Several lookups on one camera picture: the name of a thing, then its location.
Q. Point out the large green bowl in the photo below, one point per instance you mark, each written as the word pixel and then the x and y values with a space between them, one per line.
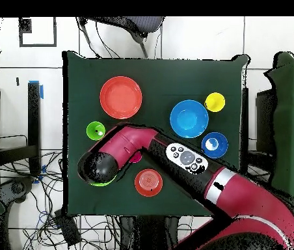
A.
pixel 102 184

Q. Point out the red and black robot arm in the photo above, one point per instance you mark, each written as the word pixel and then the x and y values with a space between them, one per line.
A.
pixel 240 198

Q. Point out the pink cup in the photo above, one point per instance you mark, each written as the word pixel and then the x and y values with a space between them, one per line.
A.
pixel 136 158

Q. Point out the small orange bowl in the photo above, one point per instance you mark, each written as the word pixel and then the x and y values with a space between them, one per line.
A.
pixel 148 182

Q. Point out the large light blue bowl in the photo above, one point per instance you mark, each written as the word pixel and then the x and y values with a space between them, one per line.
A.
pixel 188 118

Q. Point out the large orange bowl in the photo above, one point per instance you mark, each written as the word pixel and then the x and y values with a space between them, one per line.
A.
pixel 121 97

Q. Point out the green cup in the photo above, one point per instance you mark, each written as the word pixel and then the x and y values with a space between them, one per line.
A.
pixel 93 129

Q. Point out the dark green tablecloth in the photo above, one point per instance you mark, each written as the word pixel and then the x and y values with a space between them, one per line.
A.
pixel 157 78

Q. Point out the small dark blue bowl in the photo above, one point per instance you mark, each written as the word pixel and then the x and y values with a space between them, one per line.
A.
pixel 221 149

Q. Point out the yellow cup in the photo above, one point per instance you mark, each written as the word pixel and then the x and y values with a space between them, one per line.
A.
pixel 214 102

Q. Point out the grey office chair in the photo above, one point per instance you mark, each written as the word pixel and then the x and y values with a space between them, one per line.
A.
pixel 147 24

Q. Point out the blue tape strip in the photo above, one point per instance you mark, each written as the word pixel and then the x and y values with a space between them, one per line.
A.
pixel 41 92

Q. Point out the black power strip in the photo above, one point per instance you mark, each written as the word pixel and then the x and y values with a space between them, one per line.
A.
pixel 67 229

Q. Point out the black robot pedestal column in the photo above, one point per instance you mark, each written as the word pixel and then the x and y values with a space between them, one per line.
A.
pixel 149 234

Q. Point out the black metal frame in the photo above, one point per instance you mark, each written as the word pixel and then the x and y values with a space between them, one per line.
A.
pixel 34 125

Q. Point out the dark grey pedestal foot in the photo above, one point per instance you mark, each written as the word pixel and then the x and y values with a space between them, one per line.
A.
pixel 15 188

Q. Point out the black square frame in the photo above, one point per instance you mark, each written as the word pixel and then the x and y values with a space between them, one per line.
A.
pixel 24 26

